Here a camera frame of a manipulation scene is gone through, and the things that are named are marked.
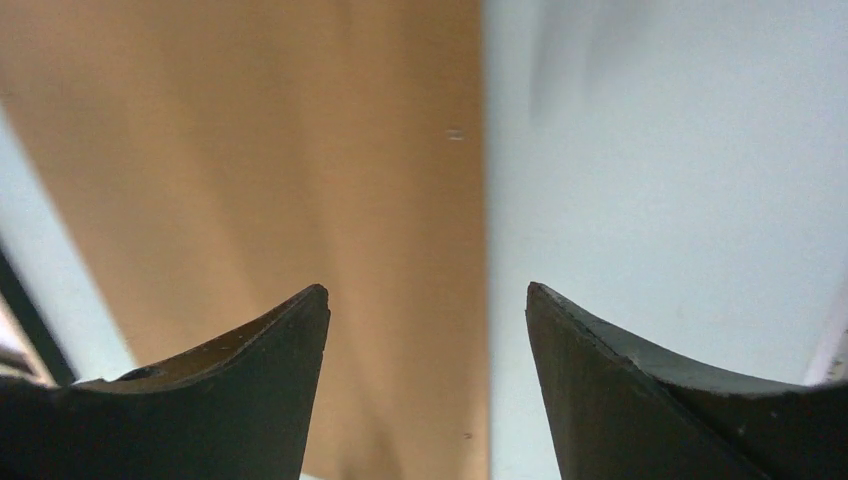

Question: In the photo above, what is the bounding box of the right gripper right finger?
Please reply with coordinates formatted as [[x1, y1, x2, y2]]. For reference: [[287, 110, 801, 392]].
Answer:
[[526, 283, 847, 479]]

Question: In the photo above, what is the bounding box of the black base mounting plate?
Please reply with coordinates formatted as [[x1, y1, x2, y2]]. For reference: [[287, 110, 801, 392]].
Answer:
[[1, 250, 78, 386]]

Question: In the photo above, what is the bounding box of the brown cardboard backing board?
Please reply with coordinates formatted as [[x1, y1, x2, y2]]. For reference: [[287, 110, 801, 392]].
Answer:
[[1, 1, 489, 479]]

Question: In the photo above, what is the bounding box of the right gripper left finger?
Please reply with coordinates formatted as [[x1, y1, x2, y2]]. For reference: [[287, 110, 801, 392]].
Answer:
[[1, 284, 330, 479]]

